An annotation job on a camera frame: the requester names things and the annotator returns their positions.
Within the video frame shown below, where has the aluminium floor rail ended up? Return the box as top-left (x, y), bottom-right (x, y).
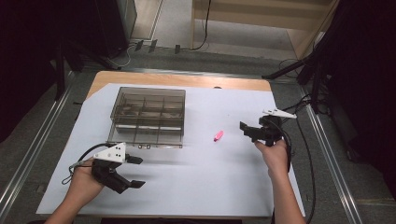
top-left (0, 71), bottom-right (75, 214)
top-left (299, 86), bottom-right (364, 224)

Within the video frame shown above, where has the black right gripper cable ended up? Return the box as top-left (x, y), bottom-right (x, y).
top-left (271, 94), bottom-right (318, 224)

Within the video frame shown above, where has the black metal stand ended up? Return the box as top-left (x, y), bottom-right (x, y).
top-left (261, 46), bottom-right (335, 115)
top-left (50, 36), bottom-right (122, 102)

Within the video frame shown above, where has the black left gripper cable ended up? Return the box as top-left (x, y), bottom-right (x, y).
top-left (61, 142), bottom-right (117, 186)

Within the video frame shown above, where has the clear grey compartment box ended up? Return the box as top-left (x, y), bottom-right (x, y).
top-left (106, 86), bottom-right (187, 149)

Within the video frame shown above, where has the grey cabinet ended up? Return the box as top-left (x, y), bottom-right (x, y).
top-left (117, 0), bottom-right (138, 43)

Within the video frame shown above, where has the black hanging cable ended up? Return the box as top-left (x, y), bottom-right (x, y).
top-left (189, 0), bottom-right (213, 52)

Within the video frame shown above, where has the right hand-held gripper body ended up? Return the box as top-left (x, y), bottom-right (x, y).
top-left (256, 107), bottom-right (298, 147)

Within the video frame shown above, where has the person's right hand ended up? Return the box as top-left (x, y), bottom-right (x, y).
top-left (254, 139), bottom-right (290, 180)

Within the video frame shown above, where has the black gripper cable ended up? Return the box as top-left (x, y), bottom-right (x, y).
top-left (61, 142), bottom-right (117, 186)
top-left (271, 94), bottom-right (318, 224)

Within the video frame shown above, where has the person's left hand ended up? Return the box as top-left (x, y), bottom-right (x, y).
top-left (70, 157), bottom-right (106, 201)

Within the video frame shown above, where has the white floor cable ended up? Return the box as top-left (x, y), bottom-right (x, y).
top-left (106, 42), bottom-right (139, 69)

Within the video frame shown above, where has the dark curtain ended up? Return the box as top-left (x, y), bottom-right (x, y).
top-left (0, 0), bottom-right (124, 144)
top-left (306, 0), bottom-right (396, 200)

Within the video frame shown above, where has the white paper sheet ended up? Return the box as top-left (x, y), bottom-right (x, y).
top-left (35, 82), bottom-right (306, 218)

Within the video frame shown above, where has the light wooden frame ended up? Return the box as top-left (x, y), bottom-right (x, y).
top-left (190, 0), bottom-right (341, 61)

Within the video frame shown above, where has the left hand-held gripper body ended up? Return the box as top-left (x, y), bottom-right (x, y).
top-left (91, 142), bottom-right (132, 195)

